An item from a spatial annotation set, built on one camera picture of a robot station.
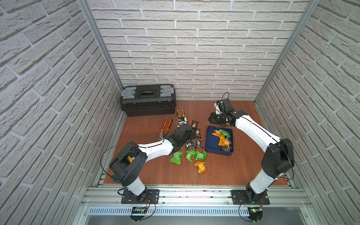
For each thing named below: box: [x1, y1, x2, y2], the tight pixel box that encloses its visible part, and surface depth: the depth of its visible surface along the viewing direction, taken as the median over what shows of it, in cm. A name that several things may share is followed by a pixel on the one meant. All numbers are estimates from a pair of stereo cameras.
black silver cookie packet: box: [185, 140, 195, 150], surface depth 94 cm
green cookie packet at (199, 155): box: [195, 150, 208, 162], surface depth 89 cm
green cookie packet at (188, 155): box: [184, 150, 196, 163], surface depth 89 cm
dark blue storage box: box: [204, 125, 234, 157], surface depth 96 cm
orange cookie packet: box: [194, 161, 208, 174], surface depth 85 cm
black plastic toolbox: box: [120, 83, 177, 117], surface depth 102 cm
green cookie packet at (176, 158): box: [169, 151, 183, 165], surface depth 89 cm
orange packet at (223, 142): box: [217, 135, 232, 148], surface depth 94 cm
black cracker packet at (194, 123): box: [191, 120, 199, 128], surface depth 105 cm
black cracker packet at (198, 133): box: [195, 128, 202, 139], surface depth 102 cm
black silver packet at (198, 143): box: [195, 139, 204, 149], surface depth 94 cm
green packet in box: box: [218, 129, 231, 136], surface depth 99 cm
